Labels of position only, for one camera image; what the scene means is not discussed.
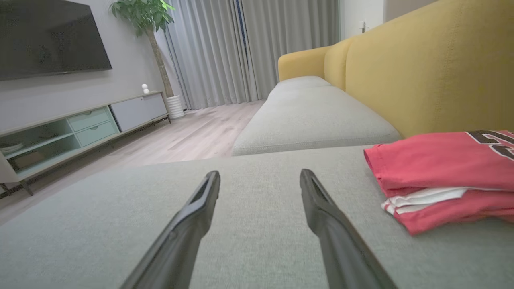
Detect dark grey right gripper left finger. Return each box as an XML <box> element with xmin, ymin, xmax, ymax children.
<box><xmin>120</xmin><ymin>171</ymin><xmax>221</xmax><ymax>289</ymax></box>

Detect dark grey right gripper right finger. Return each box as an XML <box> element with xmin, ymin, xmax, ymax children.
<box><xmin>300</xmin><ymin>169</ymin><xmax>398</xmax><ymax>289</ymax></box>

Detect red shorts with white stripe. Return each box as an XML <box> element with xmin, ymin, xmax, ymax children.
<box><xmin>392</xmin><ymin>189</ymin><xmax>514</xmax><ymax>236</ymax></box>

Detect red and white jersey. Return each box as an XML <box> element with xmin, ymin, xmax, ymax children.
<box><xmin>363</xmin><ymin>130</ymin><xmax>514</xmax><ymax>215</ymax></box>

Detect wide grey sofa chaise cushion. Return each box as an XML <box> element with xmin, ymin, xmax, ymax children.
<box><xmin>0</xmin><ymin>144</ymin><xmax>514</xmax><ymax>289</ymax></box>

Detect long grey sofa seat cushion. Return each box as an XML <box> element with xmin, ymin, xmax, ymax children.
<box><xmin>232</xmin><ymin>86</ymin><xmax>402</xmax><ymax>156</ymax></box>

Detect white ribbed plant pot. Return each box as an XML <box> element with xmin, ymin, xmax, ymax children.
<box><xmin>166</xmin><ymin>95</ymin><xmax>185</xmax><ymax>119</ymax></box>

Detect grey and green TV cabinet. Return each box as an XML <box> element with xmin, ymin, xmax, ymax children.
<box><xmin>0</xmin><ymin>91</ymin><xmax>171</xmax><ymax>197</ymax></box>

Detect small grey sofa seat cushion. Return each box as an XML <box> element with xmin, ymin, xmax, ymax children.
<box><xmin>268</xmin><ymin>76</ymin><xmax>333</xmax><ymax>97</ymax></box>

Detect green potted tree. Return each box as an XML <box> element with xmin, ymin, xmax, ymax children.
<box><xmin>109</xmin><ymin>0</ymin><xmax>176</xmax><ymax>98</ymax></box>

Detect black flat screen television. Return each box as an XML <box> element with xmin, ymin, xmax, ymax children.
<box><xmin>0</xmin><ymin>0</ymin><xmax>113</xmax><ymax>81</ymax></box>

